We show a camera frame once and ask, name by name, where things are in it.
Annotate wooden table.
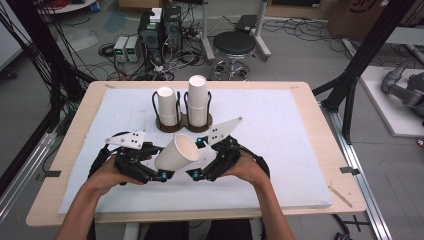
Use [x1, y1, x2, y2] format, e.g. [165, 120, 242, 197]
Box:
[25, 80, 368, 228]

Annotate white metal stand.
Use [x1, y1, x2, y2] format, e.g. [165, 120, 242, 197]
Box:
[199, 0, 273, 62]

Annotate person's left hand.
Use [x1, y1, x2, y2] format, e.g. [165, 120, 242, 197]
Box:
[84, 155, 145, 197]

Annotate dark wooden cup holder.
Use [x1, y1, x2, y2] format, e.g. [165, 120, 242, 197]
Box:
[151, 89, 214, 134]

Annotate grey power supply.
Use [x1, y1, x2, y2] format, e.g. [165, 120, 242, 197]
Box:
[125, 35, 142, 64]
[113, 35, 129, 63]

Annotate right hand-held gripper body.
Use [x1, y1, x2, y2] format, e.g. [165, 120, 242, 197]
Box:
[203, 116, 244, 183]

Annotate wooden stick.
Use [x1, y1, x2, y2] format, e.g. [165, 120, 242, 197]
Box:
[327, 185, 354, 209]

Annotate aluminium rail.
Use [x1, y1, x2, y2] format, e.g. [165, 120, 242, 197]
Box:
[0, 132, 58, 223]
[320, 102, 394, 240]

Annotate white disposable cup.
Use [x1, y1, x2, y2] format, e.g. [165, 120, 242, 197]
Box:
[153, 133, 201, 173]

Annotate white platform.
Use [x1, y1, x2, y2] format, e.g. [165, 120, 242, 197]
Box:
[359, 64, 424, 139]

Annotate black tape piece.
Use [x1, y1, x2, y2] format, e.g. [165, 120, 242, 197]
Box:
[339, 166, 361, 176]

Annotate black flat box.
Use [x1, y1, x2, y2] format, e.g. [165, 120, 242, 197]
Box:
[234, 14, 259, 33]

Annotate black round stool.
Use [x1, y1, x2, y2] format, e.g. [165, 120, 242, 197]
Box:
[211, 30, 258, 81]

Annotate black frame post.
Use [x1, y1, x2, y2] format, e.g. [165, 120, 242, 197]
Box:
[312, 0, 424, 145]
[0, 0, 86, 198]

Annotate person's right hand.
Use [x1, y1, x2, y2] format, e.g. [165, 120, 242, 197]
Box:
[222, 153, 268, 190]

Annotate tangle of floor cables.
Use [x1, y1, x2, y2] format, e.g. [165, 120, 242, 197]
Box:
[97, 6, 209, 82]

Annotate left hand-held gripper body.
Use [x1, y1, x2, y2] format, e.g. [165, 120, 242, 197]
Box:
[104, 129, 158, 185]

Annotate stack of white paper cups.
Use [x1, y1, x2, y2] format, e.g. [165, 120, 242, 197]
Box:
[157, 86, 181, 127]
[187, 74, 210, 128]

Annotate cardboard box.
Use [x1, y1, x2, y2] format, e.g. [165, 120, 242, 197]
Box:
[326, 0, 389, 42]

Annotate black computer tower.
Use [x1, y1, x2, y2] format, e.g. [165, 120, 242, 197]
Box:
[137, 9, 165, 65]
[162, 4, 184, 52]

